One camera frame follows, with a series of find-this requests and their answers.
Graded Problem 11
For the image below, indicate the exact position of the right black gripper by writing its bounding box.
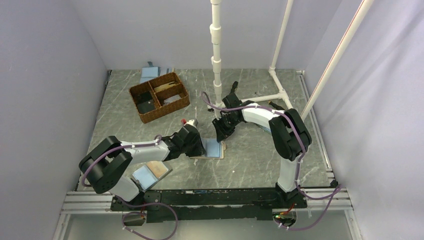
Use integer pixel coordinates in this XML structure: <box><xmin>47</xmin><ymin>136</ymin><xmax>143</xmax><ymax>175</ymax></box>
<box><xmin>212</xmin><ymin>114</ymin><xmax>242</xmax><ymax>143</ymax></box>

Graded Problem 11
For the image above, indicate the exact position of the tan blue card holder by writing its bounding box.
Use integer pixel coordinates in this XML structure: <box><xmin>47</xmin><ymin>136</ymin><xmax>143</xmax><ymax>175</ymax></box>
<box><xmin>191</xmin><ymin>137</ymin><xmax>227</xmax><ymax>159</ymax></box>

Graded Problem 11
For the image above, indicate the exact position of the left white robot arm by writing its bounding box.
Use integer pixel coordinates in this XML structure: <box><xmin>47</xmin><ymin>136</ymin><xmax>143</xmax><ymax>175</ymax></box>
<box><xmin>78</xmin><ymin>124</ymin><xmax>206</xmax><ymax>210</ymax></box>

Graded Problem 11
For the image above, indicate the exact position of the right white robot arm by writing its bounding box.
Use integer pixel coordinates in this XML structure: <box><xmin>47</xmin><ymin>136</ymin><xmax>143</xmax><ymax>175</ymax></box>
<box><xmin>211</xmin><ymin>93</ymin><xmax>312</xmax><ymax>208</ymax></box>

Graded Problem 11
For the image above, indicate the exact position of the blue open card holder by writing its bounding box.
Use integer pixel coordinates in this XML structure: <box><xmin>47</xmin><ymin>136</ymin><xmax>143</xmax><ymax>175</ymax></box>
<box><xmin>257</xmin><ymin>120</ymin><xmax>271</xmax><ymax>134</ymax></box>

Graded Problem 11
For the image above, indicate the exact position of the blue orange card holder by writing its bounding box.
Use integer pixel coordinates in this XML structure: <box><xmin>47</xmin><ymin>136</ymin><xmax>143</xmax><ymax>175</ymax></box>
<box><xmin>131</xmin><ymin>161</ymin><xmax>173</xmax><ymax>192</ymax></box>

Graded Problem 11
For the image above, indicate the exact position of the tan card in basket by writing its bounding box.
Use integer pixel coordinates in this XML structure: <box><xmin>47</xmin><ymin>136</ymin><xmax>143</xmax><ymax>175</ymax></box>
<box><xmin>153</xmin><ymin>81</ymin><xmax>177</xmax><ymax>93</ymax></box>

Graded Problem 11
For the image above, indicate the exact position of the blue card holder at back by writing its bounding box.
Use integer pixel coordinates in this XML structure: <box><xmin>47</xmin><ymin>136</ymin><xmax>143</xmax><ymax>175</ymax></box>
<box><xmin>139</xmin><ymin>61</ymin><xmax>175</xmax><ymax>84</ymax></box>

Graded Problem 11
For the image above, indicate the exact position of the black orange screwdriver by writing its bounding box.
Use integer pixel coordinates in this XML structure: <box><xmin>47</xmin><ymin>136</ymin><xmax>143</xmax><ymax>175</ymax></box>
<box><xmin>229</xmin><ymin>81</ymin><xmax>239</xmax><ymax>95</ymax></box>

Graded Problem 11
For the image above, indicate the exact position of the brown wicker divided basket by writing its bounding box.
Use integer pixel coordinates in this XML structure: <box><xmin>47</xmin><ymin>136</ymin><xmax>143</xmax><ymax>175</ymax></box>
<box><xmin>129</xmin><ymin>72</ymin><xmax>190</xmax><ymax>124</ymax></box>

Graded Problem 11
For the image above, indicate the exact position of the black item in basket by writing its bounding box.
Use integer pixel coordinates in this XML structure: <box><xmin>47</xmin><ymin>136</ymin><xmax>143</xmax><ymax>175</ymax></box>
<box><xmin>135</xmin><ymin>91</ymin><xmax>156</xmax><ymax>114</ymax></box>

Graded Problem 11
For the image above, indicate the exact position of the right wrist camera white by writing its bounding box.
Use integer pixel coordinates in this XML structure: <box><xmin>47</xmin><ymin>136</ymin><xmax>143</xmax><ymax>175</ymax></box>
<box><xmin>207</xmin><ymin>106</ymin><xmax>221</xmax><ymax>119</ymax></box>

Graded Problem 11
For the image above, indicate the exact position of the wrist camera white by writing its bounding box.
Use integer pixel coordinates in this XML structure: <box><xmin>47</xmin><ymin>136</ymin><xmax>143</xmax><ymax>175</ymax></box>
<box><xmin>181</xmin><ymin>118</ymin><xmax>199</xmax><ymax>129</ymax></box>
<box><xmin>207</xmin><ymin>106</ymin><xmax>221</xmax><ymax>119</ymax></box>

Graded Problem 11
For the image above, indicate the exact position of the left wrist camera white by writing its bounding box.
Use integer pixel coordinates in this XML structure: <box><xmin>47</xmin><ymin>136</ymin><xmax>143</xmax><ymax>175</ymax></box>
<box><xmin>181</xmin><ymin>118</ymin><xmax>199</xmax><ymax>129</ymax></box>

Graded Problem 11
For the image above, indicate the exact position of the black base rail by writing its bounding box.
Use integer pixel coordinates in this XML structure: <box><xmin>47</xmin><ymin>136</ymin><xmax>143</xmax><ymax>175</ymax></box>
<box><xmin>110</xmin><ymin>187</ymin><xmax>308</xmax><ymax>223</ymax></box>

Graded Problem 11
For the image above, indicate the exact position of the white pvc pipe frame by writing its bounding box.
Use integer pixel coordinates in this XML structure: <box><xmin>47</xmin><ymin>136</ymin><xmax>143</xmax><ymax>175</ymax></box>
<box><xmin>220</xmin><ymin>0</ymin><xmax>383</xmax><ymax>123</ymax></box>

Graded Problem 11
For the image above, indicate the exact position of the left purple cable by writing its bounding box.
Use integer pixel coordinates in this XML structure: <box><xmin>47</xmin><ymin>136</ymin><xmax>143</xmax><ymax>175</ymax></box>
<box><xmin>81</xmin><ymin>134</ymin><xmax>180</xmax><ymax>240</ymax></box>

